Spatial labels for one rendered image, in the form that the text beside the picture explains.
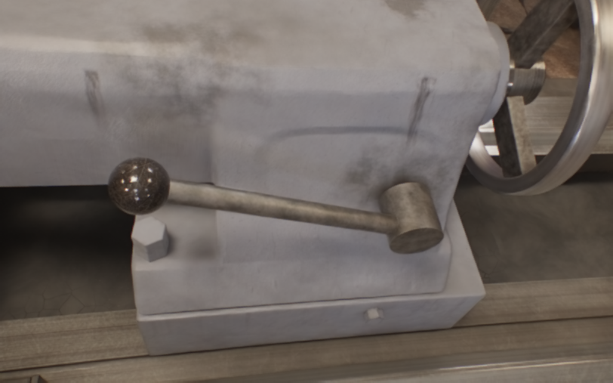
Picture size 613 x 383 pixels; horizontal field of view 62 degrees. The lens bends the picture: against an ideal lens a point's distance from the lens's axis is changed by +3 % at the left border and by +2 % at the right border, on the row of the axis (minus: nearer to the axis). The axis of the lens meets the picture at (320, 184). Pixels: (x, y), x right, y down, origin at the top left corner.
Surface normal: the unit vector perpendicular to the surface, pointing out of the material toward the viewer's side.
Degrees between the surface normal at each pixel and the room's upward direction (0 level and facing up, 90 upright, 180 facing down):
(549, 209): 19
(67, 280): 9
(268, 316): 90
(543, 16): 80
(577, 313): 0
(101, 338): 0
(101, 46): 27
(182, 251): 0
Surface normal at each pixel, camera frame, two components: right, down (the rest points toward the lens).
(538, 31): -0.94, -0.07
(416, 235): 0.14, 0.82
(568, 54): 0.15, -0.57
